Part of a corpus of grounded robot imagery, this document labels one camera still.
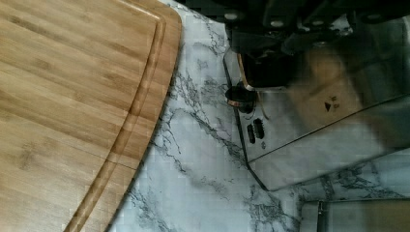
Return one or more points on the black toaster lever knob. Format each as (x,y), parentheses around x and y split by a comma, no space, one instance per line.
(241,98)

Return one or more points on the silver two-slot toaster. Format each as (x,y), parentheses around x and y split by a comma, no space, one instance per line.
(347,102)

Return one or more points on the stainless steel toaster oven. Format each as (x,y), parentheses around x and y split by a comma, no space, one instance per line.
(370,215)

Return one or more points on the bamboo cutting board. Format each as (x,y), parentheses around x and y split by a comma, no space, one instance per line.
(82,87)

